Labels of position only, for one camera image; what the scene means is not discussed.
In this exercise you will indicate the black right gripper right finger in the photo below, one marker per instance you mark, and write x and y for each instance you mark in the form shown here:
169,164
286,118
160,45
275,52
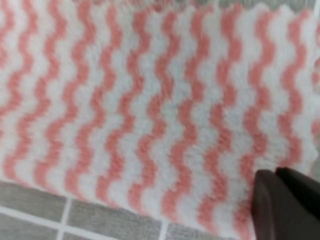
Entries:
305,189

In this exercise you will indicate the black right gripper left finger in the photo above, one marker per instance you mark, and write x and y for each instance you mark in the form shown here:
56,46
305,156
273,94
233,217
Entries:
277,214

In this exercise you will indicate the pink white wavy striped towel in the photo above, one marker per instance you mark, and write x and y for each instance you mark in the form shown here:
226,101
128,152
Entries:
150,100

